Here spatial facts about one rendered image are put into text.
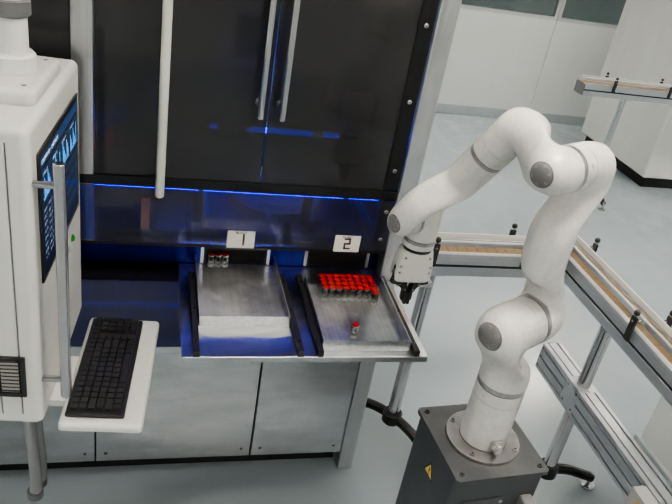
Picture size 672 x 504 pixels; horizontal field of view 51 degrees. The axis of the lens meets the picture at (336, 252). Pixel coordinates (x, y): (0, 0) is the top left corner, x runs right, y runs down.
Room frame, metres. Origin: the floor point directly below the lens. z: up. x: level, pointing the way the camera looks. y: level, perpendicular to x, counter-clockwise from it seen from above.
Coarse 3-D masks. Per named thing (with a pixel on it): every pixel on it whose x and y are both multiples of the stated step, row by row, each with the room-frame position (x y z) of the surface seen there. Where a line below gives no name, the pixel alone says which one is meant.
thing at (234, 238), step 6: (228, 234) 1.90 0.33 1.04; (234, 234) 1.91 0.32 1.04; (240, 234) 1.91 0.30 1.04; (246, 234) 1.92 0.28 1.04; (252, 234) 1.92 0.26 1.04; (228, 240) 1.90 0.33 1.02; (234, 240) 1.91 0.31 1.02; (240, 240) 1.91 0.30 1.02; (246, 240) 1.92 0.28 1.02; (252, 240) 1.92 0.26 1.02; (228, 246) 1.90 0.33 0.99; (234, 246) 1.91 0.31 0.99; (240, 246) 1.91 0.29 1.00; (246, 246) 1.92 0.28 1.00; (252, 246) 1.92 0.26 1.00
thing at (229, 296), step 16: (208, 272) 1.91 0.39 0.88; (224, 272) 1.93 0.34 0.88; (240, 272) 1.95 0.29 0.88; (256, 272) 1.96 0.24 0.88; (272, 272) 1.98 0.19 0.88; (208, 288) 1.82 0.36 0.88; (224, 288) 1.84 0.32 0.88; (240, 288) 1.85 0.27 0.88; (256, 288) 1.87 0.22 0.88; (272, 288) 1.89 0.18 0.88; (208, 304) 1.74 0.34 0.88; (224, 304) 1.75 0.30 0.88; (240, 304) 1.77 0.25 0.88; (256, 304) 1.78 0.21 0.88; (272, 304) 1.80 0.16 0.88; (208, 320) 1.63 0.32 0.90; (224, 320) 1.65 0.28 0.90; (240, 320) 1.66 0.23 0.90; (256, 320) 1.67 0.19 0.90; (272, 320) 1.69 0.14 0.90; (288, 320) 1.70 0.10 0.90
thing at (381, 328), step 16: (384, 288) 1.97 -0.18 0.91; (320, 304) 1.85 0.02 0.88; (336, 304) 1.86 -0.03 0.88; (352, 304) 1.88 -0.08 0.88; (368, 304) 1.90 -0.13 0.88; (384, 304) 1.91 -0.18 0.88; (320, 320) 1.76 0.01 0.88; (336, 320) 1.78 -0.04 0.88; (352, 320) 1.79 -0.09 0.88; (368, 320) 1.81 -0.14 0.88; (384, 320) 1.82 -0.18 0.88; (400, 320) 1.79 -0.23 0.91; (320, 336) 1.66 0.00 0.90; (336, 336) 1.70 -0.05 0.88; (368, 336) 1.72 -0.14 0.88; (384, 336) 1.74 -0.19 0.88; (400, 336) 1.75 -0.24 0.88
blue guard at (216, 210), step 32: (96, 192) 1.79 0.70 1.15; (128, 192) 1.82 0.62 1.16; (192, 192) 1.87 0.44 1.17; (224, 192) 1.90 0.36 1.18; (96, 224) 1.79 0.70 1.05; (128, 224) 1.82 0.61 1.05; (160, 224) 1.84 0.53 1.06; (192, 224) 1.87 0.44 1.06; (224, 224) 1.90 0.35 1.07; (256, 224) 1.93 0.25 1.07; (288, 224) 1.96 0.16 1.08; (320, 224) 1.98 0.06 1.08; (352, 224) 2.01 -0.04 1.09; (384, 224) 2.05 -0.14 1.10
